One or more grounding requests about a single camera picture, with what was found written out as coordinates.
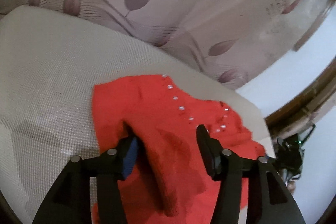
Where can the leaf print curtain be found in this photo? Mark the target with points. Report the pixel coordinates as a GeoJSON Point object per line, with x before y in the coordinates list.
{"type": "Point", "coordinates": [183, 3]}

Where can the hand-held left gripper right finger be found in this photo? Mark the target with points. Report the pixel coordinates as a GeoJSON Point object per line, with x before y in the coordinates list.
{"type": "Point", "coordinates": [210, 158]}

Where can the brown wooden door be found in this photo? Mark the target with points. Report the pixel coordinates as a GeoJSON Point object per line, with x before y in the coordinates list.
{"type": "Point", "coordinates": [302, 106]}

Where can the red knit sweater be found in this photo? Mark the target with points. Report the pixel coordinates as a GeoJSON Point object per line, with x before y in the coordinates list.
{"type": "Point", "coordinates": [162, 113]}

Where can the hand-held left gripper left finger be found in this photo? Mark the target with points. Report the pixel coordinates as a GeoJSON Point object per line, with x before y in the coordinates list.
{"type": "Point", "coordinates": [130, 158]}

